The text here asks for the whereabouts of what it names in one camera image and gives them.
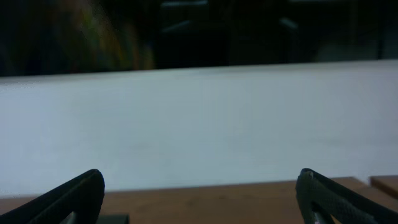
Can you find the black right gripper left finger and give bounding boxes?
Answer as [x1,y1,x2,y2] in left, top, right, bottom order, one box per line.
[1,169,105,224]

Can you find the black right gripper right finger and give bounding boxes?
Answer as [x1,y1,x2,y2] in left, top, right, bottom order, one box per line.
[295,168,397,224]

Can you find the black gift box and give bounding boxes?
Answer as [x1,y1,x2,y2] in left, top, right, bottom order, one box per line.
[96,214,130,224]

